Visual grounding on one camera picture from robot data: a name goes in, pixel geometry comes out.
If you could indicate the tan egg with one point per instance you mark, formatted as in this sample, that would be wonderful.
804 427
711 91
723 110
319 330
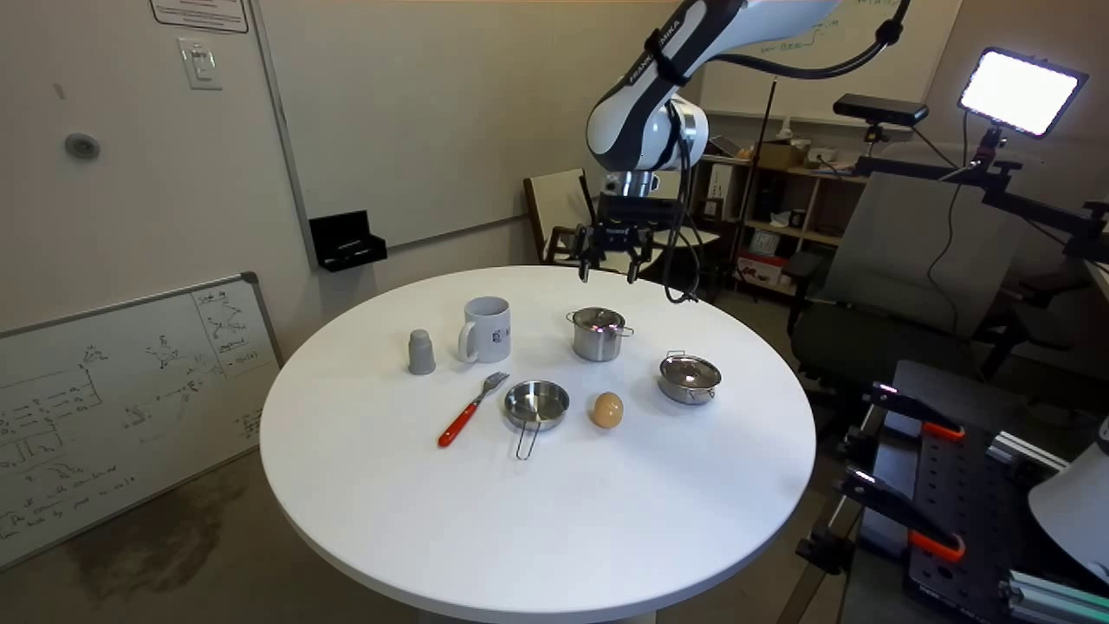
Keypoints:
606 410

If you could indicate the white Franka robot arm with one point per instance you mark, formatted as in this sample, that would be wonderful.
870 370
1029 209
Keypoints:
647 117

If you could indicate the cardboard box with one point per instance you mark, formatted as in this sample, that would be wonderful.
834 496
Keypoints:
783 155

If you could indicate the whiteboard leaning on wall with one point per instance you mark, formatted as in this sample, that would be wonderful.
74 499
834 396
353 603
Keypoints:
116 417

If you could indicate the small grey cup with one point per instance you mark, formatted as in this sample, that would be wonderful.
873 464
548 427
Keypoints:
419 351

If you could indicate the white light switch plate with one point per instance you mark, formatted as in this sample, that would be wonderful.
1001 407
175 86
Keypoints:
202 62

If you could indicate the white wall sign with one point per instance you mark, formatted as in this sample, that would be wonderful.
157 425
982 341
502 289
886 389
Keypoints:
198 13

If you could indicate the small silver strainer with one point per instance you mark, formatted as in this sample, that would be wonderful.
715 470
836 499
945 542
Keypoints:
533 407

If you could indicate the aluminium rail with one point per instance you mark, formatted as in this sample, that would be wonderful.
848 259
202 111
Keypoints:
1028 449
1050 597

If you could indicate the LED light panel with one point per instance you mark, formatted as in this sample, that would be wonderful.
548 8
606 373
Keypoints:
1019 91

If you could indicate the black wall tray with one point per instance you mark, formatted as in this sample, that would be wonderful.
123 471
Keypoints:
346 239

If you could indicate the white mug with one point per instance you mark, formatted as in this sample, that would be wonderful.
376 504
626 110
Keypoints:
491 330

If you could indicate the thin black pole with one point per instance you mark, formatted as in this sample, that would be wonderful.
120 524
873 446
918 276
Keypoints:
762 151

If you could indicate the large wall whiteboard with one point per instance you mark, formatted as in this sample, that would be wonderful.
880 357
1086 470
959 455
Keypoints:
462 106

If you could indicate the dark round wall fixture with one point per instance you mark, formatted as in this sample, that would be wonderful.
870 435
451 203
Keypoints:
82 147

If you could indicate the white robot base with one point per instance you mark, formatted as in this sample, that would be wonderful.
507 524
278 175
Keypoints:
1076 508

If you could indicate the black stereo camera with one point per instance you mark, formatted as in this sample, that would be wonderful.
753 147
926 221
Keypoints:
880 110

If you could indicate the wooden shelf unit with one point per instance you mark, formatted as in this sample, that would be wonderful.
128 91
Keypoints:
809 195

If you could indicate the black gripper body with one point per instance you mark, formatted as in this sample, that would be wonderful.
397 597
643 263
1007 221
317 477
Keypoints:
626 221

